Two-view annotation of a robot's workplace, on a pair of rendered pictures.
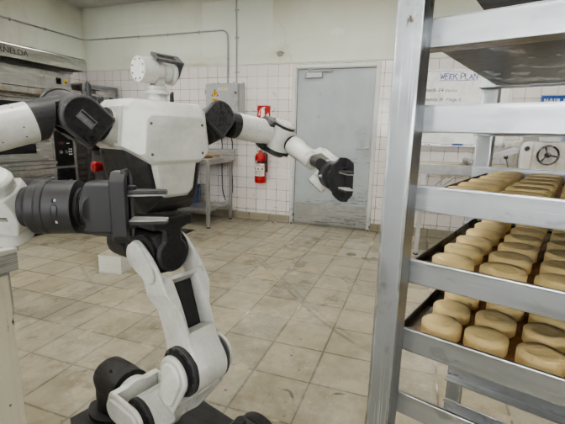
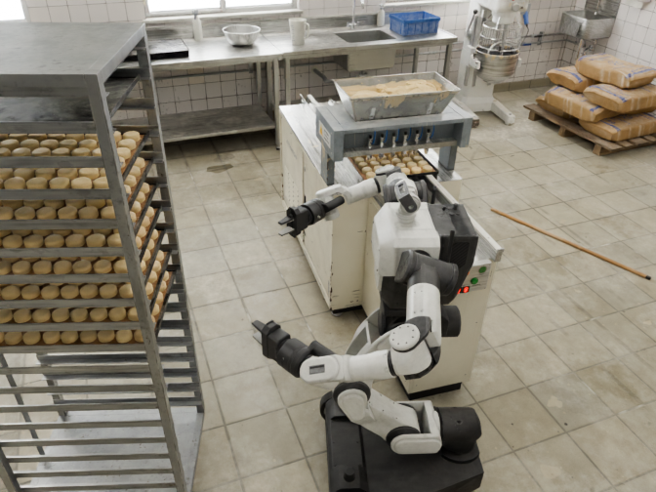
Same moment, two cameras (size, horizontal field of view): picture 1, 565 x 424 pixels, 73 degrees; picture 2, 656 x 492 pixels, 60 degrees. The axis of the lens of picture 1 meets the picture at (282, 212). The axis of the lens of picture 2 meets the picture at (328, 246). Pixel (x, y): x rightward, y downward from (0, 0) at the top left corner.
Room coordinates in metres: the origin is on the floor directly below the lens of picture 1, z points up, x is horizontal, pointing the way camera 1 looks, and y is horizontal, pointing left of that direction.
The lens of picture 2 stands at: (2.10, -0.83, 2.22)
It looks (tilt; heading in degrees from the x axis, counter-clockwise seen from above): 34 degrees down; 139
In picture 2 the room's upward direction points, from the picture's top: 1 degrees clockwise
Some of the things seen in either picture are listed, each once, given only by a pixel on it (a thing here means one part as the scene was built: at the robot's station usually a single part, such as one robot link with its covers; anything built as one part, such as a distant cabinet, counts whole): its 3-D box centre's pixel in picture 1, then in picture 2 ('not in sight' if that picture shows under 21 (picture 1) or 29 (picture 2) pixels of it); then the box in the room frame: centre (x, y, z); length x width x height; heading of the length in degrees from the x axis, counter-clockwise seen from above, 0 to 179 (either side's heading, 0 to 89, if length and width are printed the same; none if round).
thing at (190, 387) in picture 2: not in sight; (123, 388); (0.28, -0.39, 0.33); 0.64 x 0.03 x 0.03; 52
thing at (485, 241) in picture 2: not in sight; (405, 155); (0.19, 1.38, 0.87); 2.01 x 0.03 x 0.07; 156
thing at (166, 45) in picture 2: not in sight; (147, 46); (-2.48, 1.13, 0.93); 0.60 x 0.40 x 0.01; 72
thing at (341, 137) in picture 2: not in sight; (390, 143); (0.23, 1.20, 1.01); 0.72 x 0.33 x 0.34; 66
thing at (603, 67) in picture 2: not in sight; (615, 70); (-0.25, 4.76, 0.62); 0.72 x 0.42 x 0.17; 167
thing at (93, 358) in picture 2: not in sight; (115, 358); (0.28, -0.39, 0.51); 0.64 x 0.03 x 0.03; 52
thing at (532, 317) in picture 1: (549, 320); not in sight; (0.50, -0.38, 0.96); 0.05 x 0.05 x 0.02
